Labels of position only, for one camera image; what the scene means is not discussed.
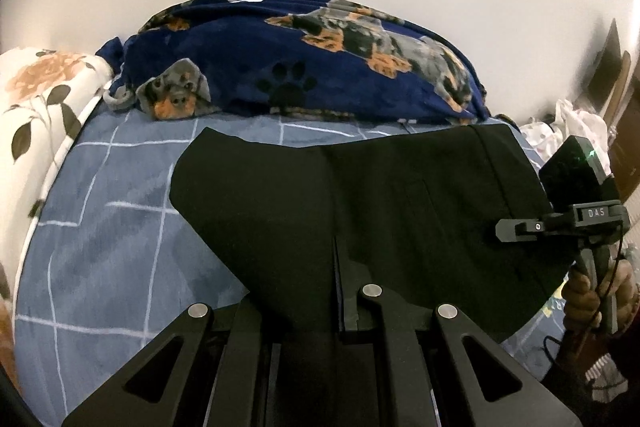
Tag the white floral quilt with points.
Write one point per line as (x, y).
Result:
(40, 107)

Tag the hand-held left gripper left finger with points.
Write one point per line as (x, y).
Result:
(240, 347)

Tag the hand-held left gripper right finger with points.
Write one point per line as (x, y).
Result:
(372, 314)

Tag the white dotted cloth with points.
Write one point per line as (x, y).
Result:
(580, 124)

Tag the blue grid bedsheet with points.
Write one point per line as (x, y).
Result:
(100, 257)

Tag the brown wooden furniture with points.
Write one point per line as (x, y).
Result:
(607, 72)

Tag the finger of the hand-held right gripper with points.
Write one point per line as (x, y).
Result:
(515, 229)

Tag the navy dog print blanket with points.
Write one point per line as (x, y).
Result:
(240, 52)

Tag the person's right forearm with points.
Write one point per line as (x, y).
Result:
(590, 392)

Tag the person's right hand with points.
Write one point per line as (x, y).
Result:
(580, 302)

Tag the black pants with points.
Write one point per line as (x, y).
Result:
(300, 207)

